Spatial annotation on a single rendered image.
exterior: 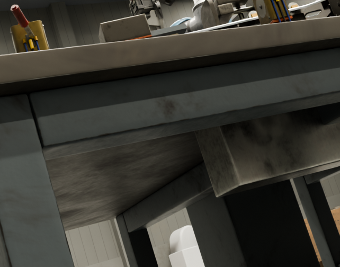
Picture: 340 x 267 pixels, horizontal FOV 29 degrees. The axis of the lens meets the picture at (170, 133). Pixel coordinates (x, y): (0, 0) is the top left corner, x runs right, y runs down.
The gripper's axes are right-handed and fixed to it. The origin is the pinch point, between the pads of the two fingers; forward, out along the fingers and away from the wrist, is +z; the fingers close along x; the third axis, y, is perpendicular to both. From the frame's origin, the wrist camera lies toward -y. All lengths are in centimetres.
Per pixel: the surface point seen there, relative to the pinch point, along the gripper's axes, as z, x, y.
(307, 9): 18, 43, -28
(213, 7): 2.9, 21.5, -10.3
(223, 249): 76, -27, -8
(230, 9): 4.3, 21.0, -16.1
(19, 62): 49, 118, 74
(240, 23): 18.9, 44.1, -3.9
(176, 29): 2.8, 7.3, -1.9
